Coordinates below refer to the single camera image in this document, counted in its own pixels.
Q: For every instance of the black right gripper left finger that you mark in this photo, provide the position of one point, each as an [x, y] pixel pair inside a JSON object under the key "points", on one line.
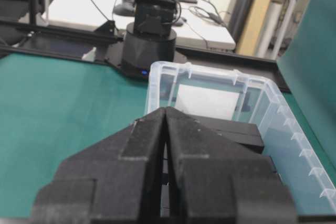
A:
{"points": [[116, 180]]}

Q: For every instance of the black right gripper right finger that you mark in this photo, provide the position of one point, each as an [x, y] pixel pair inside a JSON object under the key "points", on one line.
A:
{"points": [[215, 180]]}

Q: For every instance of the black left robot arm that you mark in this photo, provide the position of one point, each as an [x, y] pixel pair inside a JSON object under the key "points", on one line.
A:
{"points": [[150, 38]]}

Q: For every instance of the black box right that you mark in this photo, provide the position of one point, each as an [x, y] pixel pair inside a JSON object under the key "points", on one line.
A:
{"points": [[245, 134]]}

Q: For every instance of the clear plastic storage case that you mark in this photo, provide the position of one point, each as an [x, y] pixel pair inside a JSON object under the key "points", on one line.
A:
{"points": [[237, 96]]}

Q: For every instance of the white background desk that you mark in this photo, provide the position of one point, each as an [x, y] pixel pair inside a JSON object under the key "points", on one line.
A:
{"points": [[191, 30]]}

